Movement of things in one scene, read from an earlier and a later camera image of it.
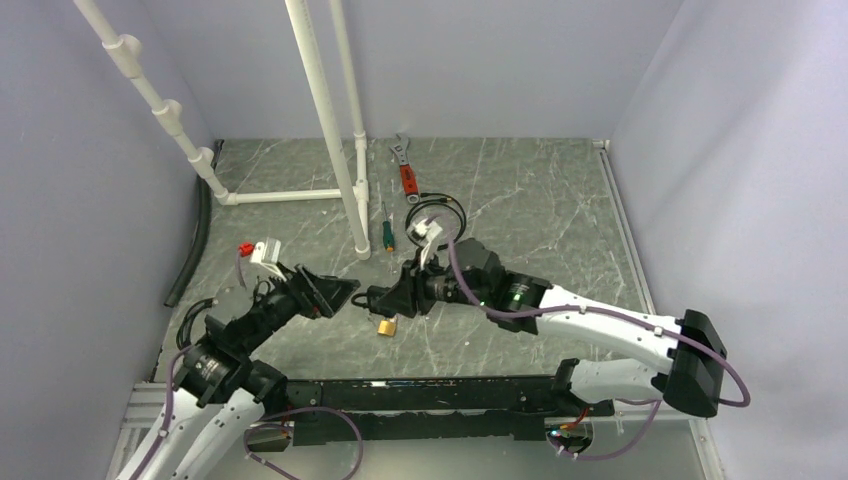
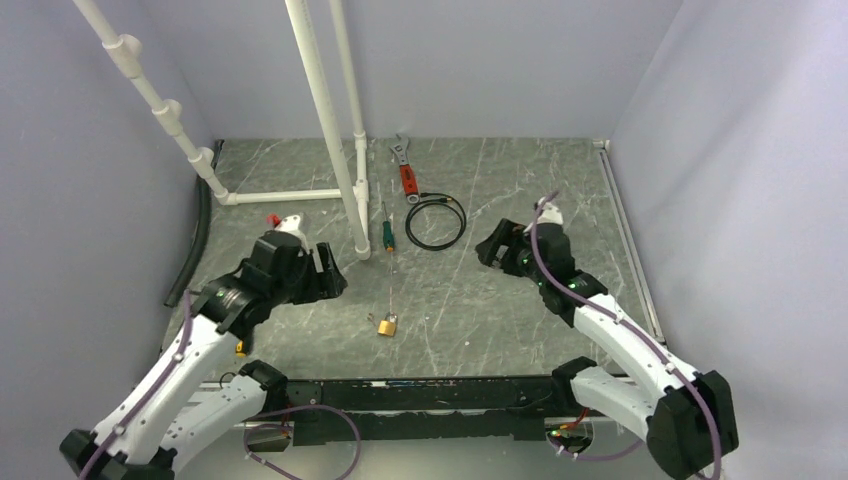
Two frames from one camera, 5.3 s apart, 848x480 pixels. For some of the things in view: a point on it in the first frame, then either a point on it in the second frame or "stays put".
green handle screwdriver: x=388 y=238 stays put
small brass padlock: x=387 y=326 stays put
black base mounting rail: x=331 y=412 stays put
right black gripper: x=411 y=292 to x=508 y=233
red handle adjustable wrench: x=408 y=175 stays put
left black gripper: x=317 y=294 to x=322 y=285
